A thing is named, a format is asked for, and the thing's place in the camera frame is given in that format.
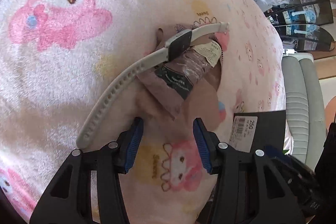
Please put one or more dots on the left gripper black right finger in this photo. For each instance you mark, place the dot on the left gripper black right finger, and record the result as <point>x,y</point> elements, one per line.
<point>249,187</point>

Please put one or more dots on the black glass display shelf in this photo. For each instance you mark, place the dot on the black glass display shelf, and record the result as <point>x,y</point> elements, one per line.
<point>299,23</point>

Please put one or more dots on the black cardboard storage box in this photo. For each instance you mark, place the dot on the black cardboard storage box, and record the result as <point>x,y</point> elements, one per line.
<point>252,131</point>

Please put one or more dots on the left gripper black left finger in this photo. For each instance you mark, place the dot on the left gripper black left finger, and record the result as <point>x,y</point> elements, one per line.
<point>67,198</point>

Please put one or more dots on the white strap smartwatch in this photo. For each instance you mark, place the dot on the white strap smartwatch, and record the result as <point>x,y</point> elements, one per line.
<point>172,49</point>

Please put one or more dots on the mauve hand cream tube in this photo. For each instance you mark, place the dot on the mauve hand cream tube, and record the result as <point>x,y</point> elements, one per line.
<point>172,82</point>

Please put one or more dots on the grey ribbed chair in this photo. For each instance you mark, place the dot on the grey ribbed chair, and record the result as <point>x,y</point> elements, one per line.
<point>305,113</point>

